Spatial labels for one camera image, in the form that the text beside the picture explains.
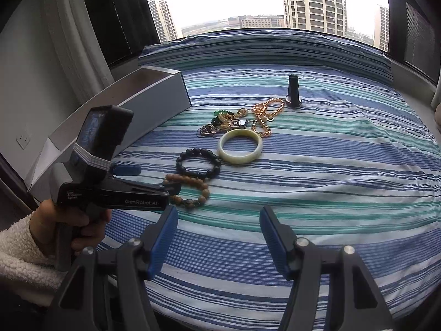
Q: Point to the window screen grille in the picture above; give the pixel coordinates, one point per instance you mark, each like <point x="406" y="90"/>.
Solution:
<point x="420" y="38"/>

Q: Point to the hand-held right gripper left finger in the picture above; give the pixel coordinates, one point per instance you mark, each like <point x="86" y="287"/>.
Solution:
<point x="162" y="248"/>

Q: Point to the black wristwatch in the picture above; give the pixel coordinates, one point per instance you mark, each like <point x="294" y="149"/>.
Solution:
<point x="293" y="86"/>

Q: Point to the person's left forearm fleece sleeve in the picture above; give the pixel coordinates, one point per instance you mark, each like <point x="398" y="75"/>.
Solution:
<point x="20" y="248"/>

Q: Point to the low beige building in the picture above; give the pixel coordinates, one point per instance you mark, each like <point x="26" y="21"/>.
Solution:
<point x="262" y="21"/>

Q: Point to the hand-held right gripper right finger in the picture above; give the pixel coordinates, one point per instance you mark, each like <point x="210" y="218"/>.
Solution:
<point x="275" y="244"/>

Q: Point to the bunch of thin metal rings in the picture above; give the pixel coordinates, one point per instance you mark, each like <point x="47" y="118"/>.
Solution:
<point x="206" y="131"/>

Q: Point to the silver clasp pendant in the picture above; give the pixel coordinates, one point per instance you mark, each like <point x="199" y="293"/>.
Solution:
<point x="240" y="123"/>

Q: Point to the blue green striped bedsheet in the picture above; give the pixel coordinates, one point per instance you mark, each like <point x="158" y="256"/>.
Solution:
<point x="310" y="179"/>

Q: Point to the grey cardboard box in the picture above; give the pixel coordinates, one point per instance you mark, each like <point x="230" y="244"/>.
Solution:
<point x="155" y="103"/>

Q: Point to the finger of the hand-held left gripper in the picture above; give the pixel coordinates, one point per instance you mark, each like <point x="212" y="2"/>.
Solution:
<point x="127" y="170"/>
<point x="158" y="189"/>

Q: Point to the white sheer curtain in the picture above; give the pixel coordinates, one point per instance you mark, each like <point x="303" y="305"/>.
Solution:
<point x="79" y="41"/>

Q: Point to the dark curtain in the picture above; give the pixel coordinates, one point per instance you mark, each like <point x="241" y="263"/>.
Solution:
<point x="113" y="17"/>

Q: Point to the white wall socket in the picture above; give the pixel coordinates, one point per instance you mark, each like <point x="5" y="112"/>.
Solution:
<point x="23" y="141"/>

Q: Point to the slim tall apartment building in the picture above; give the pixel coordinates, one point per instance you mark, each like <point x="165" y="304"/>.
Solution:
<point x="381" y="27"/>
<point x="163" y="20"/>

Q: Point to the pale jade bangle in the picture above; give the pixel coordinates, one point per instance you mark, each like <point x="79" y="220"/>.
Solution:
<point x="241" y="158"/>

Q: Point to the person's left hand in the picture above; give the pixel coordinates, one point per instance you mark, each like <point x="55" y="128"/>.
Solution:
<point x="48" y="224"/>

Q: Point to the wide tall apartment building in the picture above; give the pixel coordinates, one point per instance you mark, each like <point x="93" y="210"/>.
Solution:
<point x="313" y="0"/>

